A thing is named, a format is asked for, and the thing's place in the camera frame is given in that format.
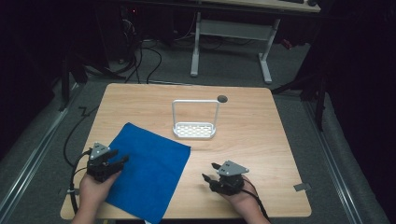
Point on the grey tape piece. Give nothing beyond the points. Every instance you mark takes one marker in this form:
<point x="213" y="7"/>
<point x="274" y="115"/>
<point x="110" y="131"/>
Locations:
<point x="302" y="187"/>

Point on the black metal stand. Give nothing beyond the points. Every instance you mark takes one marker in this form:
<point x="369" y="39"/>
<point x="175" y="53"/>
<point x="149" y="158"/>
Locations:
<point x="319" y="93"/>
<point x="65" y="81"/>

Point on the person's right hand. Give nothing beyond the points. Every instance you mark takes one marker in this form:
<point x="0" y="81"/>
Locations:
<point x="241" y="199"/>

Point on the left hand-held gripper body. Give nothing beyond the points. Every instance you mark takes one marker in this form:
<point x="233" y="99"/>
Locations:
<point x="99" y="165"/>

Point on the dark computer tower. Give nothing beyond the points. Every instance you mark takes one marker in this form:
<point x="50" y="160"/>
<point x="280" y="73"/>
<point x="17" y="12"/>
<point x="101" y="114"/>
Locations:
<point x="129" y="28"/>

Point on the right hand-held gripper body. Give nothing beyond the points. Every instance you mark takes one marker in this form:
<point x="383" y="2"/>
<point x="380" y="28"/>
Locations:
<point x="229" y="180"/>

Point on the person's left hand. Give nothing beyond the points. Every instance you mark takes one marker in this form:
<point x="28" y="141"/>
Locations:
<point x="93" y="191"/>

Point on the dark round table grommet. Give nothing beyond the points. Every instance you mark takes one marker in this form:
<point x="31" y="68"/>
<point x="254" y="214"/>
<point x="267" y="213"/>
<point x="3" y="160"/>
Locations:
<point x="222" y="99"/>

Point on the blue cloth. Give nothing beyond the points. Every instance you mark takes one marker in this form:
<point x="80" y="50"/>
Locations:
<point x="149" y="171"/>

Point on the white metal desk frame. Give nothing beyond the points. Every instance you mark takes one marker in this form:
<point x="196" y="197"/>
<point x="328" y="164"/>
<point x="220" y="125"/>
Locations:
<point x="236" y="29"/>

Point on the metal floor rail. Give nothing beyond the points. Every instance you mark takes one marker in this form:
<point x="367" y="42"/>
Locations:
<point x="34" y="152"/>
<point x="333" y="161"/>

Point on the small red object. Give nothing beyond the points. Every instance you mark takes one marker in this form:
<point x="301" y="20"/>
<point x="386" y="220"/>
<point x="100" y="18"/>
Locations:
<point x="286" y="44"/>

